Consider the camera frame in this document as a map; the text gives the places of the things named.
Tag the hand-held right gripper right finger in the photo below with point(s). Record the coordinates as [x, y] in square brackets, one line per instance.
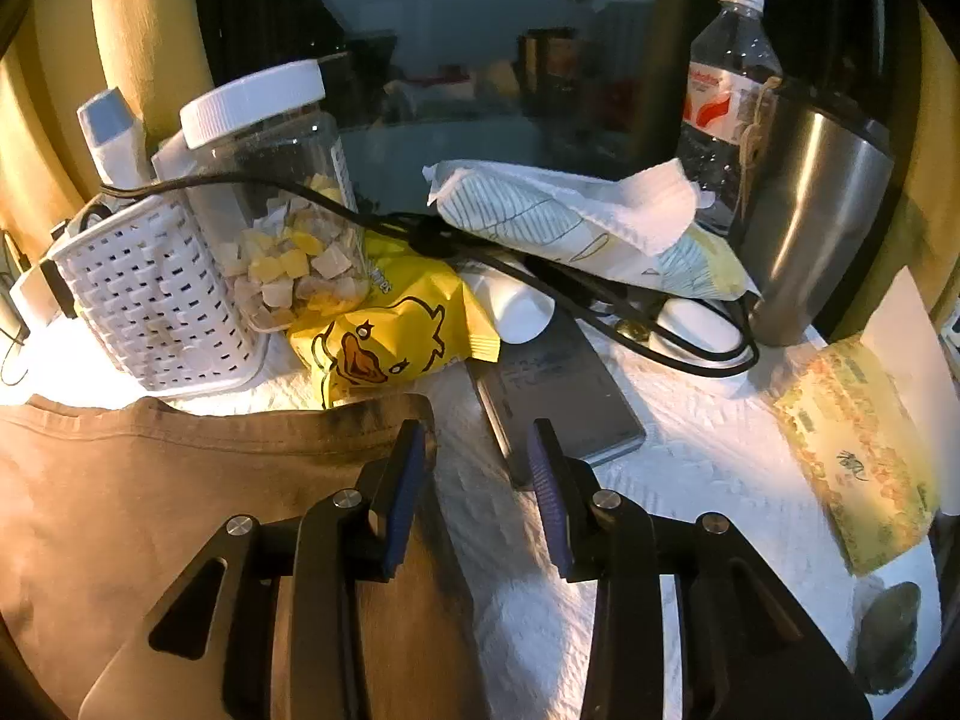
[547, 502]

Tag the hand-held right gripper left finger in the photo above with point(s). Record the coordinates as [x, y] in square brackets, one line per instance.
[401, 495]

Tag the brown t-shirt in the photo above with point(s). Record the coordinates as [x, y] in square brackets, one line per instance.
[150, 480]

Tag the grey smartphone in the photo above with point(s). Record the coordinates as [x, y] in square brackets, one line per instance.
[570, 405]

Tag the yellow duck snack packet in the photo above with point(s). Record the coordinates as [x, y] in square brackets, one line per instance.
[390, 330]

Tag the white textured table cover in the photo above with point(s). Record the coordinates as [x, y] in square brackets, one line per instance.
[712, 480]

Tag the white paper cup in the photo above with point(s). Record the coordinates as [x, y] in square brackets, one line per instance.
[517, 307]

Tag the white round case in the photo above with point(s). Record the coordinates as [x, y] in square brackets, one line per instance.
[697, 322]

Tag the printed paper towel pack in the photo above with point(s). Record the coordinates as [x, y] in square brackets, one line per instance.
[540, 225]

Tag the yellow tissue pack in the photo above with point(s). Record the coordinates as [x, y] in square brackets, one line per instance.
[855, 457]

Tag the white woven plastic basket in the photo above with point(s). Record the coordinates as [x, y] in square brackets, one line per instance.
[150, 300]

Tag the dark mottled object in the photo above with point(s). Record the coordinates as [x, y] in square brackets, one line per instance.
[892, 637]

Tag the clear jar with white lid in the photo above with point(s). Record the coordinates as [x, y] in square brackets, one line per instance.
[262, 150]

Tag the steel tumbler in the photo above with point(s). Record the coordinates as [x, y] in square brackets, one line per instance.
[810, 225]

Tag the white paper card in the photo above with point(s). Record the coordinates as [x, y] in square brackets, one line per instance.
[907, 322]

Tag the plastic water bottle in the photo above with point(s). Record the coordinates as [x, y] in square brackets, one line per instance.
[720, 90]

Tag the white and blue tube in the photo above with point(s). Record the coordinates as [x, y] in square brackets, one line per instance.
[112, 135]

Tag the dark window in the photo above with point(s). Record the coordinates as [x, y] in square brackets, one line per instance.
[465, 37]

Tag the yellow curtain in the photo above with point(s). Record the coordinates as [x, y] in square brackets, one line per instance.
[937, 127]
[142, 15]

